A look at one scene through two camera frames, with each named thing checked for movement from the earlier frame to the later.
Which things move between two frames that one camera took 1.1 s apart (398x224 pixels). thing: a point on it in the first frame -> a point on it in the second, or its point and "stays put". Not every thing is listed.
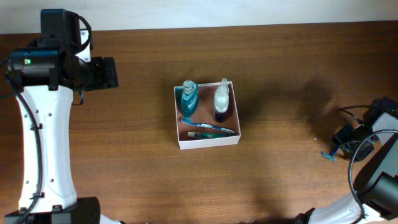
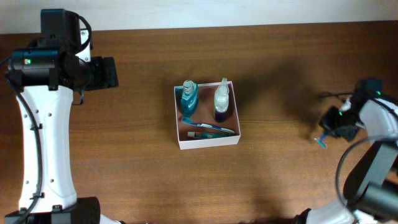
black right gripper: x=341 y=135 -> x=326 y=121
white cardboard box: x=207 y=116 stays put
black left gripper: x=107 y=76 stays put
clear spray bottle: x=221 y=101 stays put
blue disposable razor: x=330 y=156 -> x=322 y=141
